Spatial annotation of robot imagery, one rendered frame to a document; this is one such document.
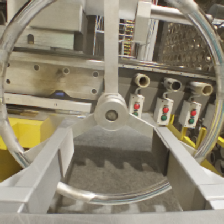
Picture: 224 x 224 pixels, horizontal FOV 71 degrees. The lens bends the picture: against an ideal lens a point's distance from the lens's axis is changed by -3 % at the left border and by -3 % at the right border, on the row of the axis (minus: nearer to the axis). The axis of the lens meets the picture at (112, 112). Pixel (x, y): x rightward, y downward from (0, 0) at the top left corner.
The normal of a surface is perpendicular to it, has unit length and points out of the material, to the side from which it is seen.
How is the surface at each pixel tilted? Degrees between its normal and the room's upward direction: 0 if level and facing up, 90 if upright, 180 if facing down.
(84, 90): 90
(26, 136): 90
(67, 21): 90
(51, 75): 90
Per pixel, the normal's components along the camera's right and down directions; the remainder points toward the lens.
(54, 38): 0.01, 0.29
